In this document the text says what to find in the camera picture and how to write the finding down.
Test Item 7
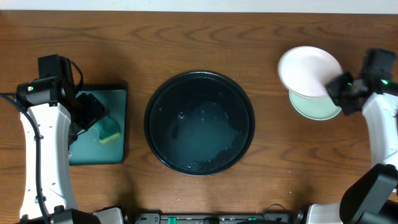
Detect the green and yellow sponge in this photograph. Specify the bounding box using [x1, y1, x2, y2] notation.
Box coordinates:
[93, 115, 121, 144]

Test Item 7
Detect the mint plate with stain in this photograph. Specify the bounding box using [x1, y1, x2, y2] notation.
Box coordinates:
[289, 91, 341, 121]

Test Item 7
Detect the white plate with stain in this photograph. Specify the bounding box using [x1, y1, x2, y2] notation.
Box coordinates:
[277, 46, 343, 98]

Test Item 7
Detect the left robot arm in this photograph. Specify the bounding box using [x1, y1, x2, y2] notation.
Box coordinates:
[14, 76, 79, 222]

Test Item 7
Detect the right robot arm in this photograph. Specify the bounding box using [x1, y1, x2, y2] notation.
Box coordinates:
[294, 70, 397, 223]

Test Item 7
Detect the black rectangular sponge tray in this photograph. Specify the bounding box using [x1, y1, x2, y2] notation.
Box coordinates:
[69, 84, 127, 166]

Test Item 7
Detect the round black tray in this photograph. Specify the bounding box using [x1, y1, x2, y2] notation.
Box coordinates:
[144, 70, 255, 176]

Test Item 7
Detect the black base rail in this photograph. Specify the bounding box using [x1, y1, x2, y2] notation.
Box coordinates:
[124, 205, 300, 224]

